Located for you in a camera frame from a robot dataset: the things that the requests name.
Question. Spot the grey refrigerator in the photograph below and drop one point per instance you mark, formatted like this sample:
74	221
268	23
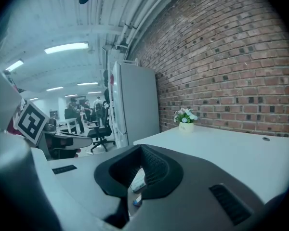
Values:
139	100

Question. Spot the white ceiling pipe bundle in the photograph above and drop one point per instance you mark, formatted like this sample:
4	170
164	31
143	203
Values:
132	20

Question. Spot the ceiling strip light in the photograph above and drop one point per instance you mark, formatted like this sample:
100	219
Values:
94	92
71	95
54	88
87	83
66	47
14	65

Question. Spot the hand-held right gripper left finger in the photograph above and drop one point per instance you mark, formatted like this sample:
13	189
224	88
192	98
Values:
82	184

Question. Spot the white table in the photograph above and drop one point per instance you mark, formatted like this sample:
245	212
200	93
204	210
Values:
67	123

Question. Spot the white desk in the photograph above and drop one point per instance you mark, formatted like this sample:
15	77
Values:
231	157

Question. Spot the white shelf rack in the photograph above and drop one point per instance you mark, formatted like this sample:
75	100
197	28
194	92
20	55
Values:
104	56

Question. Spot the person's white hoodie torso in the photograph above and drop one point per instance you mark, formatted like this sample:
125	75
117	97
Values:
4	97

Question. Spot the black office chair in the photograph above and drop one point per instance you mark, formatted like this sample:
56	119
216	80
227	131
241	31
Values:
100	131

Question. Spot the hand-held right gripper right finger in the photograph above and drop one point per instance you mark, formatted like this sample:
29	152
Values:
195	201

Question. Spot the white pot of flowers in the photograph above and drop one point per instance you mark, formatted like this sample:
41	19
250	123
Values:
186	126

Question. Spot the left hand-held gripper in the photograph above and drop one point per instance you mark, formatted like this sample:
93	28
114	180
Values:
31	121

